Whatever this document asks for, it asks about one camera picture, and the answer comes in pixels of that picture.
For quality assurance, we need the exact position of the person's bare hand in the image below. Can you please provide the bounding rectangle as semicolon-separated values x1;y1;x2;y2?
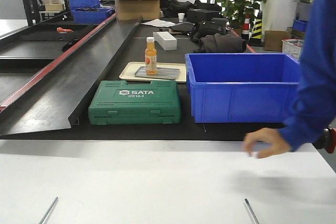
243;128;292;159

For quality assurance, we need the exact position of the blue sleeved forearm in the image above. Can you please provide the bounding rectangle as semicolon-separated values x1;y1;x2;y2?
279;0;335;151

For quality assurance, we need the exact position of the small grey metal tray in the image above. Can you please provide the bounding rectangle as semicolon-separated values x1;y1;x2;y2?
134;66;180;80

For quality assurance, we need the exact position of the beige plastic tray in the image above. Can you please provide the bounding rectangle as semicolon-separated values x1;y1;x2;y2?
119;62;187;83

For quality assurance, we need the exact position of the large blue plastic bin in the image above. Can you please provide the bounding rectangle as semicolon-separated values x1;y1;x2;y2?
185;53;300;123

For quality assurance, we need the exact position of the striped traffic cone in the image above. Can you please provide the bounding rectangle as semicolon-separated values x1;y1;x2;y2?
249;11;263;47

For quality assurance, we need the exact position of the dark folded cloth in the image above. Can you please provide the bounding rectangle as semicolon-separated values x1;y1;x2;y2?
193;33;247;53

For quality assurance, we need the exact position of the black bag on table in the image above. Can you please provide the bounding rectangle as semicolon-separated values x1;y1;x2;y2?
190;18;229;43

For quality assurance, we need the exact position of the white rectangular box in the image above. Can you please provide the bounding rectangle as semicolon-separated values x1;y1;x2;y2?
153;31;177;51

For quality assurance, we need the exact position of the orange juice bottle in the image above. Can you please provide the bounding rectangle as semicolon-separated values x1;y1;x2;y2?
145;37;157;75

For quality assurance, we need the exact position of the white paper cup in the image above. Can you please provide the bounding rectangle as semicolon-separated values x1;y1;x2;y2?
178;13;185;23

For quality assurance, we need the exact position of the green SATA tool case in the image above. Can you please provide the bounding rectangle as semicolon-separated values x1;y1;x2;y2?
88;80;181;125

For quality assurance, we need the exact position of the large cardboard box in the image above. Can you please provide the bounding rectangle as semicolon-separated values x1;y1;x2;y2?
115;0;160;20

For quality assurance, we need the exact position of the blue crate on table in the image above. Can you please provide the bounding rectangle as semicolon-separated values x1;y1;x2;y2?
72;8;115;24

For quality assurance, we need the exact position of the white wire basket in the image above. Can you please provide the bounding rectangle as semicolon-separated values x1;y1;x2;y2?
282;39;303;60

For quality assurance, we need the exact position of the orange handled tool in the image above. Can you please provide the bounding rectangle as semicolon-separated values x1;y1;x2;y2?
56;27;73;33

